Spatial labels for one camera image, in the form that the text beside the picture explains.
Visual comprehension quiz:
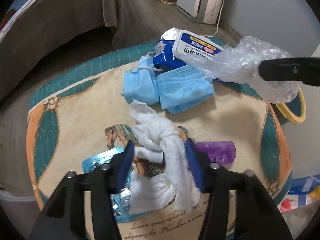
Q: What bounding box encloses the blue face mask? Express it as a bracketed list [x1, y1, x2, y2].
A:
[156, 65, 215, 114]
[121, 56, 160, 105]

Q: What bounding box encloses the blue white wet wipes pack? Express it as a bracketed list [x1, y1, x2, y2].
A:
[152, 27, 225, 72]

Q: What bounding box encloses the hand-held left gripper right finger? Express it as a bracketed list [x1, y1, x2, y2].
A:
[184, 138, 293, 240]

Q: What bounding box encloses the white power cable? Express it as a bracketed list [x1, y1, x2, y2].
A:
[200, 0, 225, 37]

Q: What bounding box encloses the printed teal orange mat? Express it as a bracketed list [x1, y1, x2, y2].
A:
[26, 36, 293, 240]

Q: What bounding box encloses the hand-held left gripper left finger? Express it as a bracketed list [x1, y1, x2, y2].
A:
[29, 140, 135, 240]

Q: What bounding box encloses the white air purifier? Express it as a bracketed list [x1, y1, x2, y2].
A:
[176, 0, 229, 25]

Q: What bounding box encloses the yellow-rimmed teal trash bin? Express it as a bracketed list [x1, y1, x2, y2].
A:
[275, 85, 307, 125]

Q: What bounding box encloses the white tissue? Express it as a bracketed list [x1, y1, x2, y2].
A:
[129, 99, 202, 214]

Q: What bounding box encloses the foil blister pack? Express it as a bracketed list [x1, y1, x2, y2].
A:
[82, 147, 135, 223]

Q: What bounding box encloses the clear plastic bag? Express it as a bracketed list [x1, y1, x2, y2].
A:
[185, 36, 300, 104]

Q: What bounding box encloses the purple bottle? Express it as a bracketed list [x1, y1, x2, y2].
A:
[194, 141, 237, 167]

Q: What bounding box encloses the red white plastic bag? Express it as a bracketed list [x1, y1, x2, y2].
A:
[279, 195, 318, 213]

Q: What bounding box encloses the blue printed bag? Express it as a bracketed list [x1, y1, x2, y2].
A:
[287, 176, 320, 198]

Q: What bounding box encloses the grey sofa with blanket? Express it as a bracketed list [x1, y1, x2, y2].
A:
[0, 0, 155, 103]

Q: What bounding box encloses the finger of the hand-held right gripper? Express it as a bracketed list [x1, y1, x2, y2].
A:
[258, 57, 320, 87]

